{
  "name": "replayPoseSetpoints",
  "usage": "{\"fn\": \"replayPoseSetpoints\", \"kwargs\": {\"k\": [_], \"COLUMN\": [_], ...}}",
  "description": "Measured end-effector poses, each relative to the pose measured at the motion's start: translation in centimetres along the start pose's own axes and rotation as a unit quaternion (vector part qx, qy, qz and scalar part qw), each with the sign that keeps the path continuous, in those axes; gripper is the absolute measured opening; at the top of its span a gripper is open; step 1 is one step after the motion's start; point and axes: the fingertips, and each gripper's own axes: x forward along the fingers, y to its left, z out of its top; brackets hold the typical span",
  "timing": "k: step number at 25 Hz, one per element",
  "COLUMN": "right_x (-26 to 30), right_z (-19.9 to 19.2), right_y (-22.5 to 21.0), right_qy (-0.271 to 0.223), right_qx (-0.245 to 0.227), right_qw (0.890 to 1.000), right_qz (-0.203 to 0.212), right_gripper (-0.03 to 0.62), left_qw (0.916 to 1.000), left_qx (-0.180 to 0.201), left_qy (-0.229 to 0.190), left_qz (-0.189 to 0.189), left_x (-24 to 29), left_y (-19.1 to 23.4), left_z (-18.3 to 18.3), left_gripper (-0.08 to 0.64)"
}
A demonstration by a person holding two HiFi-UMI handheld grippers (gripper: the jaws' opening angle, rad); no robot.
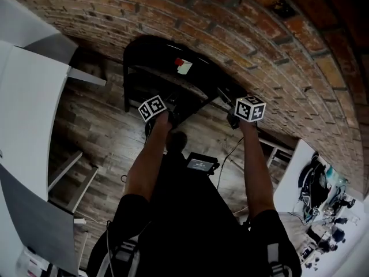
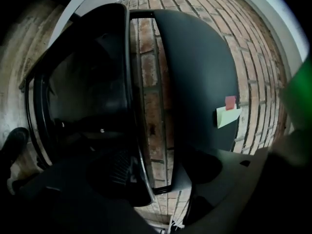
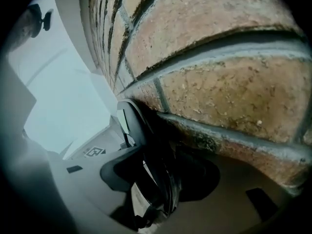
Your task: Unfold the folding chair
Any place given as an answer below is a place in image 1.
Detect white cluttered table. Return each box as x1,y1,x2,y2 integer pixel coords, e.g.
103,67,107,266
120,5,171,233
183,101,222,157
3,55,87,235
272,138,369,277

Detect person's right forearm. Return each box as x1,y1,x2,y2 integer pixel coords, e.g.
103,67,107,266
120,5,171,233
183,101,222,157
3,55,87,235
238,121,278,222

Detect thin black cable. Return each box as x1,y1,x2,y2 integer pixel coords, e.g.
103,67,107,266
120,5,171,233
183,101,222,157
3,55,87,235
215,136,246,190

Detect white metal table frame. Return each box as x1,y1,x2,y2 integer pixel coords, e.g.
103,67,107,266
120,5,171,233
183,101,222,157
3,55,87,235
258,137,295,169

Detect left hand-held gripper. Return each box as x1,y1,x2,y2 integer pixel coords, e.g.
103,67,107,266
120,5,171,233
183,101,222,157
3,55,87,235
137,94,185,140

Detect person's left forearm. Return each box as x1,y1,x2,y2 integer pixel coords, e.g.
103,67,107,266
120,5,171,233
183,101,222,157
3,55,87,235
123,110,174,205

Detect person's black clothing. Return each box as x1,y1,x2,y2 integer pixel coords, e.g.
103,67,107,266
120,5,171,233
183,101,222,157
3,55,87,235
86,151,303,277

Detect white and pink box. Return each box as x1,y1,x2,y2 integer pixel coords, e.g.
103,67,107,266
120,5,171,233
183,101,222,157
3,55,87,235
16,246,50,277

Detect black device with screen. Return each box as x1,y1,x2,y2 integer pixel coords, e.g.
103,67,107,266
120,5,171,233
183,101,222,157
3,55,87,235
185,152,221,175

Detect red and white tag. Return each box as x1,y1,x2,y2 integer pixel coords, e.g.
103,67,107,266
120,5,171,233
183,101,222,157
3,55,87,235
174,57,193,76

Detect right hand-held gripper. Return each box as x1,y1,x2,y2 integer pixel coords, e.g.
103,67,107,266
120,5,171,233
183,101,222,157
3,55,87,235
225,95,267,130

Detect teal transparent bag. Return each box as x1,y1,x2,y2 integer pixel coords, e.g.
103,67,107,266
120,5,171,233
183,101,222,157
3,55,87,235
325,165,348,186

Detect grey harness strap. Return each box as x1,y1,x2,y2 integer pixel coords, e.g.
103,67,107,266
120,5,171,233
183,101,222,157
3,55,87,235
114,239,141,277
266,242,293,277

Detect grey panel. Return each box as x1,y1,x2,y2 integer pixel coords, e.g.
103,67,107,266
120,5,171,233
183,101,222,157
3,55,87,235
0,164,80,274

